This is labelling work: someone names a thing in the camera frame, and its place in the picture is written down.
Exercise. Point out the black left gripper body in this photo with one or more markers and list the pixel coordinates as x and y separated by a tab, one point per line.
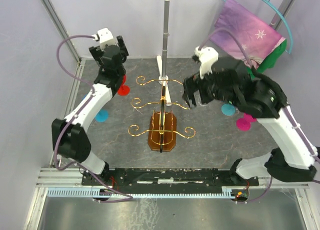
97	52

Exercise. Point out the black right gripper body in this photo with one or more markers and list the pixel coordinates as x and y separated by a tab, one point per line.
208	88

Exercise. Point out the blue wine glass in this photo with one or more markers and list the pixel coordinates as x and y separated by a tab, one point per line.
100	114
228	109

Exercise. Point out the red wine glass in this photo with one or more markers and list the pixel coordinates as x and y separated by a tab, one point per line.
124	90

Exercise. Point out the magenta wine glass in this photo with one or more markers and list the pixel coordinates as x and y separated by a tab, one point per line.
244	123

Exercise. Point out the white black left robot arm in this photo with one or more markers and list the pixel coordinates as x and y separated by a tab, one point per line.
69	135

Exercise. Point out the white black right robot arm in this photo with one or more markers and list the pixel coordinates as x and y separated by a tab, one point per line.
263	99

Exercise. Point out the grey white clothes stand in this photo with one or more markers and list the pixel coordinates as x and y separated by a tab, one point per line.
162	59

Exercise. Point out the green cloth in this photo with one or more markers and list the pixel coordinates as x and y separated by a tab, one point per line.
264	52

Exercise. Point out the purple frozen print cloth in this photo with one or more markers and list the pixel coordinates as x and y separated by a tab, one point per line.
245	26

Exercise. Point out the teal clothes hanger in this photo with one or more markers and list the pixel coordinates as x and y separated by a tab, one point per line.
275	13

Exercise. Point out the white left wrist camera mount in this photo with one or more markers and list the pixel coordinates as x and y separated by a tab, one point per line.
105	38

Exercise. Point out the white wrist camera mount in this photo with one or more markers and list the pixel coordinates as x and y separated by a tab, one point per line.
105	38
207	56

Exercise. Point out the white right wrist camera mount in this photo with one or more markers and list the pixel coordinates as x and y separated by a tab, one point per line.
207	56

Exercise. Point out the gold wire wine glass rack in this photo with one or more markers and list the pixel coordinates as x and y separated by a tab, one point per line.
162	131

